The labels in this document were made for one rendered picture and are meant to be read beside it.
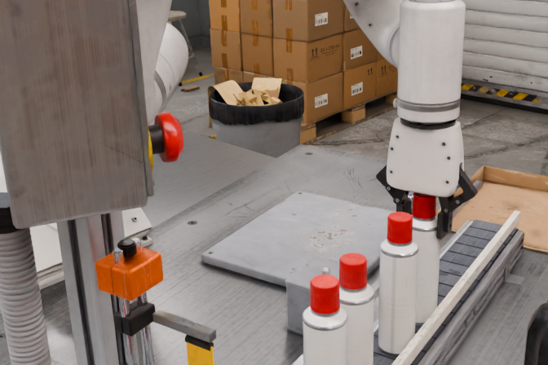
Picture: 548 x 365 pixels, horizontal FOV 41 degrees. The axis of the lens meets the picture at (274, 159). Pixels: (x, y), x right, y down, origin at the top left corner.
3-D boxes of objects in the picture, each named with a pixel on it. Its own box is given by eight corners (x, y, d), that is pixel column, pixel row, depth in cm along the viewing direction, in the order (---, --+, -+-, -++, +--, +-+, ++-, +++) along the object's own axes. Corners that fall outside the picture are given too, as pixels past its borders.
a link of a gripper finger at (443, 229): (438, 195, 102) (435, 239, 105) (460, 200, 101) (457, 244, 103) (446, 188, 105) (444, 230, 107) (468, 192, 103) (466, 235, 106)
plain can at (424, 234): (429, 330, 109) (435, 203, 102) (396, 319, 112) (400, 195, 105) (441, 313, 113) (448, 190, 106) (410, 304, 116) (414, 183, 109)
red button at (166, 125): (145, 124, 53) (185, 118, 54) (134, 110, 56) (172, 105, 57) (150, 173, 54) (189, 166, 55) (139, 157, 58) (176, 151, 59)
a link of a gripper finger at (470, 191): (435, 149, 102) (418, 181, 105) (484, 178, 99) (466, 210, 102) (437, 147, 103) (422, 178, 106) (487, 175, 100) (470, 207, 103)
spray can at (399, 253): (405, 361, 102) (410, 227, 95) (371, 350, 105) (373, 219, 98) (420, 342, 106) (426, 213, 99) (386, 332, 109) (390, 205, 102)
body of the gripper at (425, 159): (382, 113, 101) (381, 189, 105) (454, 124, 96) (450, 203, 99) (404, 100, 107) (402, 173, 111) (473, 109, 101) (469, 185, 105)
